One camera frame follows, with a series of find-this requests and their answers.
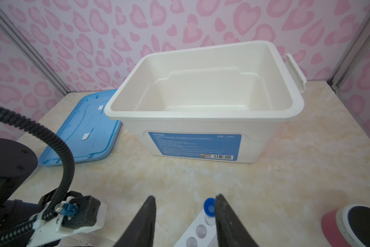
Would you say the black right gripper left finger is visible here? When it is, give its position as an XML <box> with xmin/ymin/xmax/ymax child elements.
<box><xmin>114</xmin><ymin>196</ymin><xmax>156</xmax><ymax>247</ymax></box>

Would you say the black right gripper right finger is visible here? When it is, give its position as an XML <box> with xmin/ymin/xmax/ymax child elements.
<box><xmin>214</xmin><ymin>194</ymin><xmax>259</xmax><ymax>247</ymax></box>

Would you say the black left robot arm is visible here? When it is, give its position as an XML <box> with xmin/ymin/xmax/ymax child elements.
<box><xmin>0</xmin><ymin>139</ymin><xmax>43</xmax><ymax>236</ymax></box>

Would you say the white test tube rack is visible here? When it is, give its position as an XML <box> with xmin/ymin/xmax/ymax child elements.
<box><xmin>174</xmin><ymin>210</ymin><xmax>219</xmax><ymax>247</ymax></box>

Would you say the blue plastic bin lid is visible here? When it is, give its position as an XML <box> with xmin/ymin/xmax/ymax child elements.
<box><xmin>56</xmin><ymin>90</ymin><xmax>122</xmax><ymax>163</ymax></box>

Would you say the pink white tape roll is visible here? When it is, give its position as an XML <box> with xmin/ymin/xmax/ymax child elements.
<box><xmin>321</xmin><ymin>204</ymin><xmax>370</xmax><ymax>247</ymax></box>

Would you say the white plastic storage bin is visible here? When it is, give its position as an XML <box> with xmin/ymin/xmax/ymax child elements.
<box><xmin>105</xmin><ymin>41</ymin><xmax>306</xmax><ymax>163</ymax></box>

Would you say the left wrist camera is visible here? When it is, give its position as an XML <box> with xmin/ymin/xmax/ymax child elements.
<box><xmin>27</xmin><ymin>196</ymin><xmax>108</xmax><ymax>247</ymax></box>

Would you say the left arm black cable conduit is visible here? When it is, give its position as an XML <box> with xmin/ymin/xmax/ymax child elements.
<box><xmin>0</xmin><ymin>102</ymin><xmax>76</xmax><ymax>247</ymax></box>

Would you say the aluminium corner frame post left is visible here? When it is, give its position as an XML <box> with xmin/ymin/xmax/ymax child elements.
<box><xmin>0</xmin><ymin>9</ymin><xmax>71</xmax><ymax>96</ymax></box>

